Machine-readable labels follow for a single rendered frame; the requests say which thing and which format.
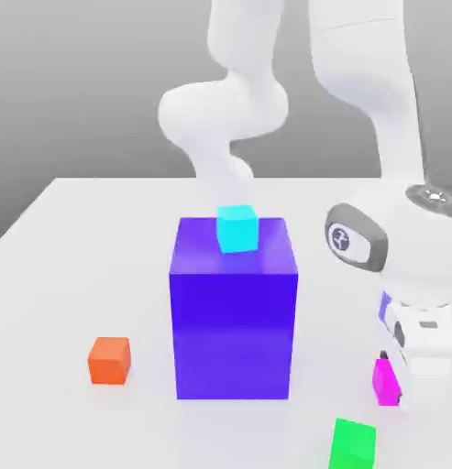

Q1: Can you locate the small green cube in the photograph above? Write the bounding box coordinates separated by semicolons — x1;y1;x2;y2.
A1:
327;418;378;469

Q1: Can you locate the small orange cube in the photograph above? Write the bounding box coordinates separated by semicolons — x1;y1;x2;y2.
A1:
87;336;132;387

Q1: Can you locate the large blue box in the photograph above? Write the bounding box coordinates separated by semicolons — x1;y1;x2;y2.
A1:
169;216;299;401

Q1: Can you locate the small magenta cube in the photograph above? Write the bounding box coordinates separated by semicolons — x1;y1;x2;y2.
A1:
371;357;402;407

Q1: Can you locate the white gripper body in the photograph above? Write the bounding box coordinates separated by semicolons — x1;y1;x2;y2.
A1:
389;347;452;412

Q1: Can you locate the small cyan cube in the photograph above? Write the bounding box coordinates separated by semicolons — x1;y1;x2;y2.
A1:
216;204;259;255

